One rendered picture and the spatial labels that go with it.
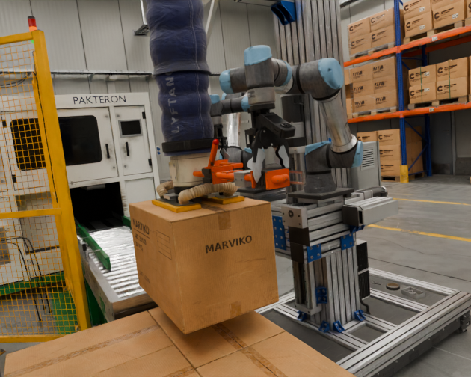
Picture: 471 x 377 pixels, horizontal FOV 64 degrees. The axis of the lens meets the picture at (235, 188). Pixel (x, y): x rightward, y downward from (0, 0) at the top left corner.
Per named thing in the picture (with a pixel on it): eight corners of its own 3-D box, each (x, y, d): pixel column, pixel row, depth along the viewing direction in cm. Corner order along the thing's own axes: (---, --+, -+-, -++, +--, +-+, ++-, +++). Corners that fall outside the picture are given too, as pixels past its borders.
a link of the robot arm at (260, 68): (276, 46, 103) (262, 42, 96) (280, 87, 105) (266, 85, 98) (252, 52, 108) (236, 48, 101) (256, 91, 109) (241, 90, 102)
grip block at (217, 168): (202, 183, 137) (199, 167, 136) (225, 179, 142) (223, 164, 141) (211, 185, 130) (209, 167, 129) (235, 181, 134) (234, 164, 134)
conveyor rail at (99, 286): (69, 248, 387) (66, 230, 384) (75, 247, 389) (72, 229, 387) (116, 339, 185) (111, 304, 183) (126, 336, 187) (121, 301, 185)
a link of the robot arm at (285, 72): (260, 65, 119) (242, 61, 110) (293, 57, 113) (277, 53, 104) (263, 90, 120) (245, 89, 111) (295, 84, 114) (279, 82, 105)
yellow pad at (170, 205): (151, 204, 167) (150, 193, 167) (173, 200, 172) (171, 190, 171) (176, 213, 137) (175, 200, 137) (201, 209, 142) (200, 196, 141)
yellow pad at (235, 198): (191, 197, 176) (190, 187, 175) (210, 194, 181) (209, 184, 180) (223, 205, 146) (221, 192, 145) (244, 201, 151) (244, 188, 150)
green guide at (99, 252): (70, 233, 386) (69, 225, 385) (81, 231, 391) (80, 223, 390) (95, 273, 247) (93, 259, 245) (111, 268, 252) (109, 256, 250)
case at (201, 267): (138, 285, 180) (128, 203, 176) (213, 265, 200) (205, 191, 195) (185, 335, 128) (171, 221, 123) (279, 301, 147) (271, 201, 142)
